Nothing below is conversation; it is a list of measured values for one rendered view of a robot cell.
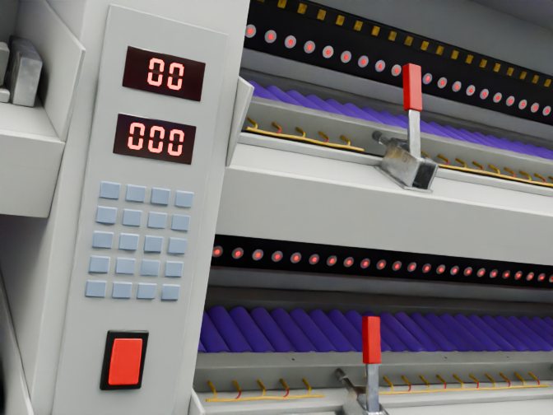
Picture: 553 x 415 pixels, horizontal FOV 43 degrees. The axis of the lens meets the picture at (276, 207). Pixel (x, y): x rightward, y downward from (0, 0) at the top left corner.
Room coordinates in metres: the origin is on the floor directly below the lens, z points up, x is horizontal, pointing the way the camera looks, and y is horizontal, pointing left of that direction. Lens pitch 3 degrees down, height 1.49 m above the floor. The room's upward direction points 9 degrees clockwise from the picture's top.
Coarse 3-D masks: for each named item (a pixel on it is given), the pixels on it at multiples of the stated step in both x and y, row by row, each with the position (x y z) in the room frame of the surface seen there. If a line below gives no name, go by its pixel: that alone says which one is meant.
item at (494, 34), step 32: (0, 0) 0.53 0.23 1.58; (320, 0) 0.68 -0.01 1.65; (352, 0) 0.70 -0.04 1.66; (384, 0) 0.72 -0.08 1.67; (416, 0) 0.74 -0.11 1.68; (448, 0) 0.76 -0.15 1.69; (0, 32) 0.53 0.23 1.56; (416, 32) 0.74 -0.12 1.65; (448, 32) 0.76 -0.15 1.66; (480, 32) 0.79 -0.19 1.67; (512, 32) 0.81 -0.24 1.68; (544, 32) 0.84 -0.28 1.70; (544, 64) 0.85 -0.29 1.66; (256, 288) 0.67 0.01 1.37
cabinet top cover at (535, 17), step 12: (480, 0) 0.77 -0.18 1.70; (492, 0) 0.76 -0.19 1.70; (504, 0) 0.75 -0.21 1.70; (516, 0) 0.75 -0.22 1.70; (528, 0) 0.74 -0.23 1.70; (540, 0) 0.73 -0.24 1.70; (552, 0) 0.73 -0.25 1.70; (504, 12) 0.80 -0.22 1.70; (516, 12) 0.79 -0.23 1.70; (528, 12) 0.79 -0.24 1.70; (540, 12) 0.78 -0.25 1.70; (552, 12) 0.77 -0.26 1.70; (540, 24) 0.83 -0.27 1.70; (552, 24) 0.82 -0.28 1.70
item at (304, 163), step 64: (256, 0) 0.59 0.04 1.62; (256, 64) 0.61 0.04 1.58; (320, 64) 0.65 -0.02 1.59; (384, 64) 0.68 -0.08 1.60; (448, 64) 0.72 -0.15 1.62; (512, 64) 0.75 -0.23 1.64; (256, 128) 0.49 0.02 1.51; (320, 128) 0.53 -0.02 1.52; (384, 128) 0.56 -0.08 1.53; (448, 128) 0.70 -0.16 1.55; (512, 128) 0.79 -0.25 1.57; (256, 192) 0.43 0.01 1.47; (320, 192) 0.46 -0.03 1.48; (384, 192) 0.48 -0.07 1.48; (448, 192) 0.53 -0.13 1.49; (512, 192) 0.61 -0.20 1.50; (512, 256) 0.57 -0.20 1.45
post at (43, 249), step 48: (48, 0) 0.45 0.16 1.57; (96, 0) 0.37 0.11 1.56; (144, 0) 0.38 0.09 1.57; (192, 0) 0.40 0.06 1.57; (240, 0) 0.41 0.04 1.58; (96, 48) 0.37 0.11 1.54; (240, 48) 0.41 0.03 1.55; (0, 240) 0.49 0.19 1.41; (48, 240) 0.38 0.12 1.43; (48, 288) 0.37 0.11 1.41; (192, 288) 0.41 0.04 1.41; (48, 336) 0.37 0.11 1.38; (192, 336) 0.41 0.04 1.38; (48, 384) 0.37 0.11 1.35; (192, 384) 0.42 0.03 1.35
